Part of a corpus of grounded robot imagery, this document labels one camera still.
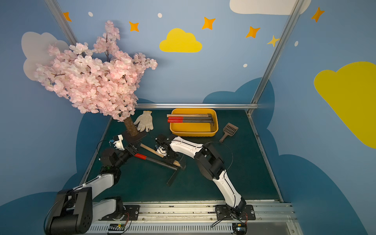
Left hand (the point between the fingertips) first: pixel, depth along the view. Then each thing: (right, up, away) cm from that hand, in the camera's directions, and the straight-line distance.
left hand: (139, 140), depth 85 cm
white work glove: (-6, +12, +30) cm, 33 cm away
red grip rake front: (-3, -11, +8) cm, 14 cm away
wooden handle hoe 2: (+8, -8, +6) cm, 13 cm away
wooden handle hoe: (+33, +17, +32) cm, 49 cm away
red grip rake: (+33, +12, +23) cm, 42 cm away
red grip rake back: (+33, +14, +26) cm, 45 cm away
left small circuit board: (-7, -43, -12) cm, 45 cm away
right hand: (+19, -12, +10) cm, 25 cm away
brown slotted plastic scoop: (+61, +5, +26) cm, 66 cm away
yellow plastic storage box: (+33, +6, +26) cm, 43 cm away
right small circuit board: (+55, -44, -12) cm, 71 cm away
